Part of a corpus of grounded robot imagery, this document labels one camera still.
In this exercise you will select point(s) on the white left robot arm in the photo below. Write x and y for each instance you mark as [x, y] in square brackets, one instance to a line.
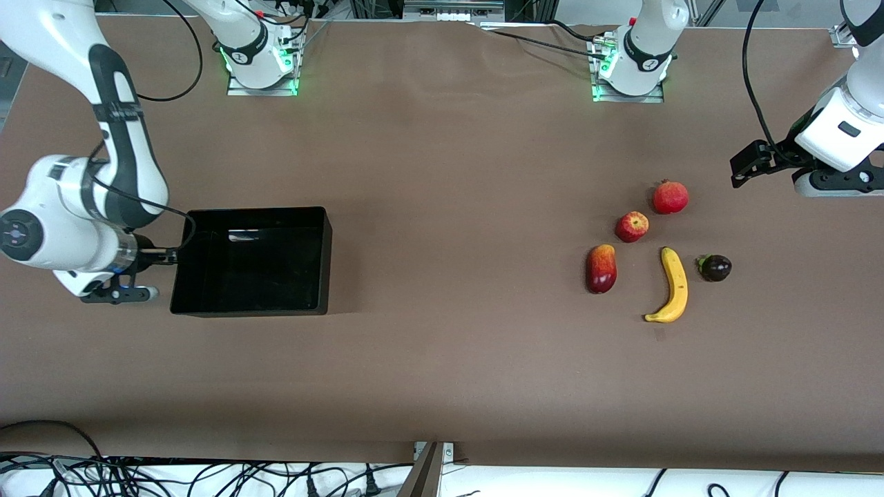
[649, 41]

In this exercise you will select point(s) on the yellow banana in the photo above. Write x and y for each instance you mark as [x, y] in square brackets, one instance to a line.
[675, 286]

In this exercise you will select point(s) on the dark purple mangosteen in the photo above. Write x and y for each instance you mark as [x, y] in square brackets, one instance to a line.
[715, 268]

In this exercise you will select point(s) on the white power strip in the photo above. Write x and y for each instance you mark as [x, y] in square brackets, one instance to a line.
[452, 15]

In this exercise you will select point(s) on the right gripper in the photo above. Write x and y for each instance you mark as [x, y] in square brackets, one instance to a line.
[143, 244]

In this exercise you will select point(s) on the red pomegranate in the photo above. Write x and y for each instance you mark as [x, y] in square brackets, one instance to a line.
[670, 198]

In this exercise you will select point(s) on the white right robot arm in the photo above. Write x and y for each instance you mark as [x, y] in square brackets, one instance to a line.
[48, 200]

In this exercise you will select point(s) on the grey metal bracket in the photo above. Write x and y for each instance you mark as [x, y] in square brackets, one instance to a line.
[428, 473]

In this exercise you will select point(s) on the red yellow mango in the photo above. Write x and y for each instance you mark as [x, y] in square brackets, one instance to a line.
[601, 269]

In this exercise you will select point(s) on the silver corner bracket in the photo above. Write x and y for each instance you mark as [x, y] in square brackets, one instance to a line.
[844, 36]

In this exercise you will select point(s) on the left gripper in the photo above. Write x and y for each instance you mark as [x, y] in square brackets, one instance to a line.
[782, 153]

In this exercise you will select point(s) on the black plastic box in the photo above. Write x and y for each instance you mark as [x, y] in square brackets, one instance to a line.
[252, 266]

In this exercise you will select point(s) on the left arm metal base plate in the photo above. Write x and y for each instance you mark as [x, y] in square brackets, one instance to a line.
[601, 93]

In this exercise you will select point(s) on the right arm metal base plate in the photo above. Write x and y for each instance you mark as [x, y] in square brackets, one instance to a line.
[238, 88]

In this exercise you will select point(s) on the small red apple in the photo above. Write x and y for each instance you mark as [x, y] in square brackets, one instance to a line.
[632, 226]

